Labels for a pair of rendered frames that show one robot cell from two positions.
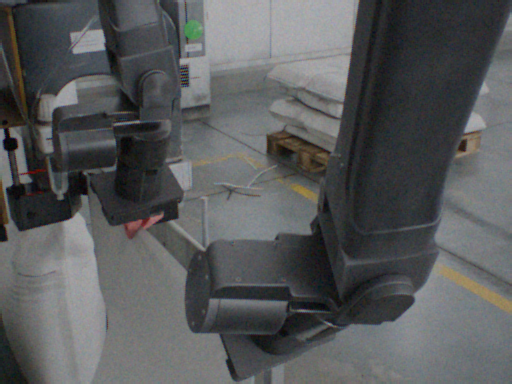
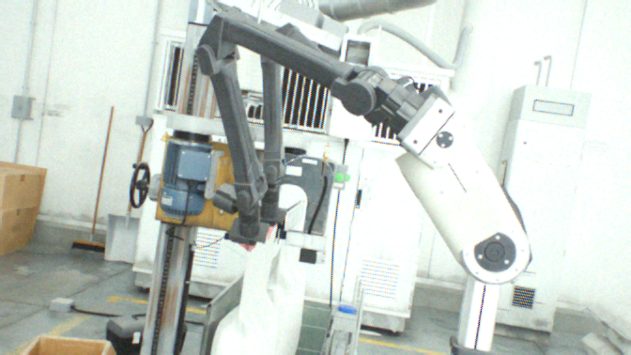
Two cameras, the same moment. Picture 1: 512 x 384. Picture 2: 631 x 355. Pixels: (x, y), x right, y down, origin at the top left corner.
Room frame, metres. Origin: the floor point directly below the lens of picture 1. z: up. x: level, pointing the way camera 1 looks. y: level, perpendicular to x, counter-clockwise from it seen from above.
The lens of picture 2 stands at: (-0.90, -1.22, 1.39)
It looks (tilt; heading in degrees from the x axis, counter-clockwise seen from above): 3 degrees down; 36
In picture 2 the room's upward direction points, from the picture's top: 9 degrees clockwise
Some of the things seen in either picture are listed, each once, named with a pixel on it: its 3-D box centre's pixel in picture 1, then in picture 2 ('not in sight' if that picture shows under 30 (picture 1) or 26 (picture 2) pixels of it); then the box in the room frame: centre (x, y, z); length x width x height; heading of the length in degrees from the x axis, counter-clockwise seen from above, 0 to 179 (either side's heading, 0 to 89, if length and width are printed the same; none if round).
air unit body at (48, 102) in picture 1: (56, 148); not in sight; (0.85, 0.29, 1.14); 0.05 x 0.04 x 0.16; 122
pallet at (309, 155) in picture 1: (373, 141); not in sight; (4.02, -0.79, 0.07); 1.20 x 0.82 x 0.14; 124
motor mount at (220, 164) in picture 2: not in sight; (215, 173); (0.73, 0.44, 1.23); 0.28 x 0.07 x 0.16; 32
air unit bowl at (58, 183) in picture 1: (56, 172); not in sight; (0.84, 0.29, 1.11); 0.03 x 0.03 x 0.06
